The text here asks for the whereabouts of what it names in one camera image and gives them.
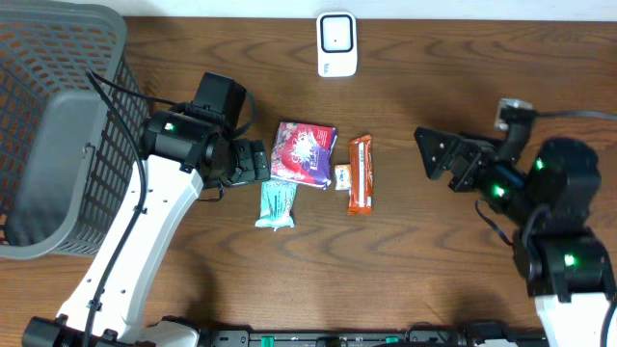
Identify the white barcode scanner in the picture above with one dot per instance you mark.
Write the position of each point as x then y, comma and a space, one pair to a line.
337, 44

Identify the grey plastic mesh basket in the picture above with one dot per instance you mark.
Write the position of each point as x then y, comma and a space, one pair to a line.
69, 111

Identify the red purple snack bag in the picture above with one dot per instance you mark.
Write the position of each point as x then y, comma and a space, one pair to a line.
302, 154

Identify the teal snack packet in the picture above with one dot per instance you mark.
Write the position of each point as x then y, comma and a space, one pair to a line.
277, 197

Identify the small orange snack packet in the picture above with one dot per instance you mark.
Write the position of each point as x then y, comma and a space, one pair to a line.
343, 177

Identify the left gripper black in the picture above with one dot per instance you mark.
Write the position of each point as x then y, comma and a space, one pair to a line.
258, 161

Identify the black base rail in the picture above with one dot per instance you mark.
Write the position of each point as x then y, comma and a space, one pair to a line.
421, 336

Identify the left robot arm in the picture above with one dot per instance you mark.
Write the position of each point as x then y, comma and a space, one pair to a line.
183, 154

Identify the orange brown wafer bar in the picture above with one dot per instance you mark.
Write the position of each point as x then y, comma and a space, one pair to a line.
361, 192

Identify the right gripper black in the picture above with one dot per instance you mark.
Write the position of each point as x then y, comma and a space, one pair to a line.
463, 161

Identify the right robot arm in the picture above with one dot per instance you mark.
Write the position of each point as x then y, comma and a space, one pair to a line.
566, 268

